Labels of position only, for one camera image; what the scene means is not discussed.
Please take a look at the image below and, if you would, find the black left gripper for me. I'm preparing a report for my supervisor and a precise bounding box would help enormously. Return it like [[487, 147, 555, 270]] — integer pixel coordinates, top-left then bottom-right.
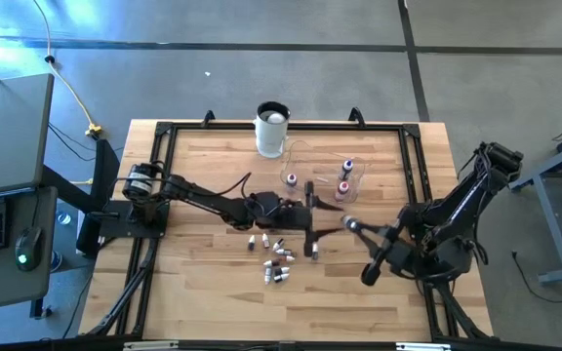
[[249, 180, 345, 258]]

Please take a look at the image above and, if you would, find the clear plastic bin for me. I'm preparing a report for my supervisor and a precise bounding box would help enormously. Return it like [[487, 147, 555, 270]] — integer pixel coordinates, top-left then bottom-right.
[[279, 139, 368, 206]]

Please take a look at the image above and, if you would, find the black computer mouse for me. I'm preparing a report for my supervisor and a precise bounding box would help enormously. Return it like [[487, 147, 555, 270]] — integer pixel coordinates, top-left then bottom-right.
[[14, 225, 45, 273]]

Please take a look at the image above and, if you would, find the grey laptop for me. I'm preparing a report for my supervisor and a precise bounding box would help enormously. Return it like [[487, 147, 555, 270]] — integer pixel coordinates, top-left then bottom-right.
[[0, 72, 56, 199]]

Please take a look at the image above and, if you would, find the black floor cable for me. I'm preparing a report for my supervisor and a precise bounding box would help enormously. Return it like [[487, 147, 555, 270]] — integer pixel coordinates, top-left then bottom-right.
[[510, 250, 562, 305]]

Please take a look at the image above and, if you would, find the grey desk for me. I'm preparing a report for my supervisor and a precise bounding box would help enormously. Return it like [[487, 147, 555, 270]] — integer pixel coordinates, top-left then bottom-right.
[[0, 186, 60, 314]]

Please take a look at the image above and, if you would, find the grey metal table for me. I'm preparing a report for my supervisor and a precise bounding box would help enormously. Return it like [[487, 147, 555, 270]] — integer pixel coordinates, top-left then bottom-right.
[[506, 132, 562, 287]]

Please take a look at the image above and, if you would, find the cream cable with yellow plug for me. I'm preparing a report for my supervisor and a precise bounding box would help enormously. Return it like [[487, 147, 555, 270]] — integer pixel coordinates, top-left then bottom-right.
[[30, 0, 103, 139]]

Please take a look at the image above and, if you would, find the black aluminium table frame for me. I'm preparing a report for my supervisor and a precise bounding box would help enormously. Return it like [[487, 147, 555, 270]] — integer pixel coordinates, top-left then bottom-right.
[[79, 105, 495, 342]]

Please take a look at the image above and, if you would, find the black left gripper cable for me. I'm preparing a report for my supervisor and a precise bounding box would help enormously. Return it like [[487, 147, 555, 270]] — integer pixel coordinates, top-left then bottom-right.
[[197, 171, 262, 215]]

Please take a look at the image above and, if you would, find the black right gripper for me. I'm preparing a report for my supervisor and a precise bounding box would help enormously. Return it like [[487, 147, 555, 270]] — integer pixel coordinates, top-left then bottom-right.
[[353, 216, 412, 288]]

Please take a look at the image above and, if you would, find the silver metal bracket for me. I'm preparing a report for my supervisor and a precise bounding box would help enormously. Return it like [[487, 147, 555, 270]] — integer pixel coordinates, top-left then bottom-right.
[[395, 341, 453, 351], [122, 340, 181, 351]]

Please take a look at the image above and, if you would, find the tall white cup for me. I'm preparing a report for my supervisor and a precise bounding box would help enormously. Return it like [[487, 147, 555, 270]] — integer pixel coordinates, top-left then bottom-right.
[[254, 100, 292, 159]]

